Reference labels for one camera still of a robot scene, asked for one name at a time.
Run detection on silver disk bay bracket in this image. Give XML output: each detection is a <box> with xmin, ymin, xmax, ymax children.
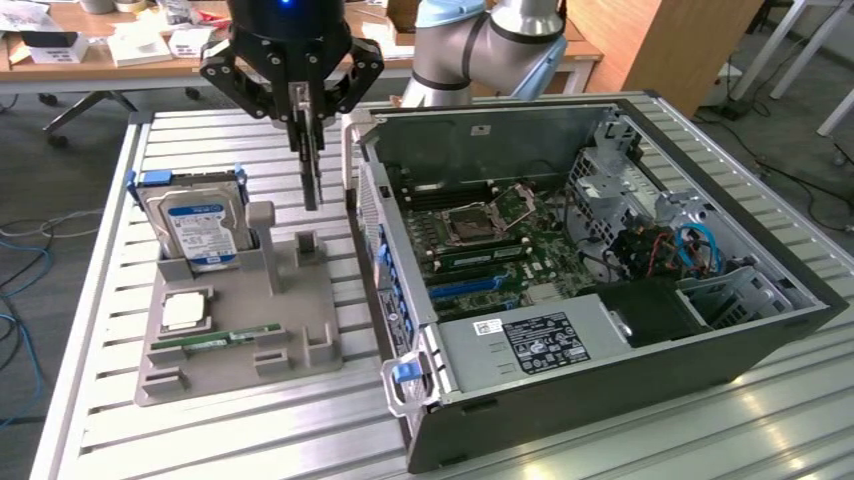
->
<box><xmin>676</xmin><ymin>264</ymin><xmax>819</xmax><ymax>331</ymax></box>

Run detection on black and silver PC case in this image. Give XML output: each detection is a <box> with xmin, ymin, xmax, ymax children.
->
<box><xmin>339</xmin><ymin>97</ymin><xmax>850</xmax><ymax>475</ymax></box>

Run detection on perforated metal disk bay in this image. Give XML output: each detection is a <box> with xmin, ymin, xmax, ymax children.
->
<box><xmin>564</xmin><ymin>145</ymin><xmax>672</xmax><ymax>254</ymax></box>

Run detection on wooden desk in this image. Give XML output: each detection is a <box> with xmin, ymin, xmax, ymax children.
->
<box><xmin>0</xmin><ymin>0</ymin><xmax>606</xmax><ymax>109</ymax></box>

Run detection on grey power supply unit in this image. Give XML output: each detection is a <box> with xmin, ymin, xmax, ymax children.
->
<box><xmin>436</xmin><ymin>293</ymin><xmax>634</xmax><ymax>396</ymax></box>

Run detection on printed paper sheets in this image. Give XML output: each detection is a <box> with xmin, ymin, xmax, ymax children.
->
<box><xmin>0</xmin><ymin>9</ymin><xmax>52</xmax><ymax>34</ymax></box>

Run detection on open white box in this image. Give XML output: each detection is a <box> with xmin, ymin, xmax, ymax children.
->
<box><xmin>105</xmin><ymin>23</ymin><xmax>175</xmax><ymax>68</ymax></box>

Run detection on black power strip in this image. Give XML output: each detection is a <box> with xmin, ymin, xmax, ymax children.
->
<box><xmin>692</xmin><ymin>97</ymin><xmax>752</xmax><ymax>124</ymax></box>

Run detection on red wire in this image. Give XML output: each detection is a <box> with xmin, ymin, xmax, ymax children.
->
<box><xmin>650</xmin><ymin>233</ymin><xmax>672</xmax><ymax>279</ymax></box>

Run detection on black chair base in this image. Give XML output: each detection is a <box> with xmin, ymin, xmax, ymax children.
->
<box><xmin>37</xmin><ymin>87</ymin><xmax>201</xmax><ymax>149</ymax></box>

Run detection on wooden cabinet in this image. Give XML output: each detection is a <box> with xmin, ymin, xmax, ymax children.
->
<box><xmin>576</xmin><ymin>0</ymin><xmax>766</xmax><ymax>117</ymax></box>

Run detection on grey parts rack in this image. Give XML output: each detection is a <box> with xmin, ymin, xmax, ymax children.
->
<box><xmin>132</xmin><ymin>199</ymin><xmax>347</xmax><ymax>409</ymax></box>

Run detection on black and white box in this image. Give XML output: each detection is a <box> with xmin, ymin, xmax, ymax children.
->
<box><xmin>17</xmin><ymin>30</ymin><xmax>91</xmax><ymax>65</ymax></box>

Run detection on long blue expansion slot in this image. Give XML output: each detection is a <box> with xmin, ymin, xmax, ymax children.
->
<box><xmin>426</xmin><ymin>276</ymin><xmax>507</xmax><ymax>301</ymax></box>

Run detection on brown cardboard box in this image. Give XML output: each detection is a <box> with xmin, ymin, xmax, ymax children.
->
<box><xmin>386</xmin><ymin>0</ymin><xmax>422</xmax><ymax>34</ymax></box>

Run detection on blue floor cable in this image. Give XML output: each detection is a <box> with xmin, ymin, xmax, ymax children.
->
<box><xmin>0</xmin><ymin>239</ymin><xmax>53</xmax><ymax>431</ymax></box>

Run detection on black wire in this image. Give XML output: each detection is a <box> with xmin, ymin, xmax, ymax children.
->
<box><xmin>574</xmin><ymin>234</ymin><xmax>626</xmax><ymax>281</ymax></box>

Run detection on white paper stack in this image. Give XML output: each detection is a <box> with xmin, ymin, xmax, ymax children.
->
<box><xmin>383</xmin><ymin>29</ymin><xmax>419</xmax><ymax>61</ymax></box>

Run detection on blue wire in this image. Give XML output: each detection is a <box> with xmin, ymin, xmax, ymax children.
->
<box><xmin>671</xmin><ymin>223</ymin><xmax>727</xmax><ymax>275</ymax></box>

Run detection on green RAM stick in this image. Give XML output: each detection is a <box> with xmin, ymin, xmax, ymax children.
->
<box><xmin>149</xmin><ymin>323</ymin><xmax>281</xmax><ymax>351</ymax></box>

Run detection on dark RAM stick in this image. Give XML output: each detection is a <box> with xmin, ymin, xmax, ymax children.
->
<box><xmin>436</xmin><ymin>243</ymin><xmax>520</xmax><ymax>271</ymax></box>

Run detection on hard disk in blue caddy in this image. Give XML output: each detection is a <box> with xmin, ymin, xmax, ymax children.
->
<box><xmin>124</xmin><ymin>167</ymin><xmax>259</xmax><ymax>274</ymax></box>

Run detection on white table frame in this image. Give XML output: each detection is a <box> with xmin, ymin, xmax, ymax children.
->
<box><xmin>730</xmin><ymin>0</ymin><xmax>854</xmax><ymax>139</ymax></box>

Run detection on CPU socket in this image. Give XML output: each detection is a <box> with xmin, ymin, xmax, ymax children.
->
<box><xmin>443</xmin><ymin>202</ymin><xmax>522</xmax><ymax>249</ymax></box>

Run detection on white floor cable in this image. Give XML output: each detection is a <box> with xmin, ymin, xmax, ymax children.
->
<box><xmin>0</xmin><ymin>207</ymin><xmax>105</xmax><ymax>240</ymax></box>

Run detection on black fan shroud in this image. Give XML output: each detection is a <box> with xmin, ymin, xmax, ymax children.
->
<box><xmin>576</xmin><ymin>276</ymin><xmax>712</xmax><ymax>350</ymax></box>

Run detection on white labelled box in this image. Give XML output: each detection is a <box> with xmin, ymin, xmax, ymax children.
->
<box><xmin>165</xmin><ymin>27</ymin><xmax>219</xmax><ymax>60</ymax></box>

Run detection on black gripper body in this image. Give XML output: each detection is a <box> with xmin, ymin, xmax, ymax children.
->
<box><xmin>225</xmin><ymin>0</ymin><xmax>354</xmax><ymax>96</ymax></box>

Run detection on metal socket cover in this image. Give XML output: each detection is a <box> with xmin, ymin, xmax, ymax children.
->
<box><xmin>494</xmin><ymin>183</ymin><xmax>543</xmax><ymax>232</ymax></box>

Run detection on silver CPU chip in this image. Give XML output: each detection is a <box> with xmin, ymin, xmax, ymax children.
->
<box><xmin>161</xmin><ymin>293</ymin><xmax>209</xmax><ymax>331</ymax></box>

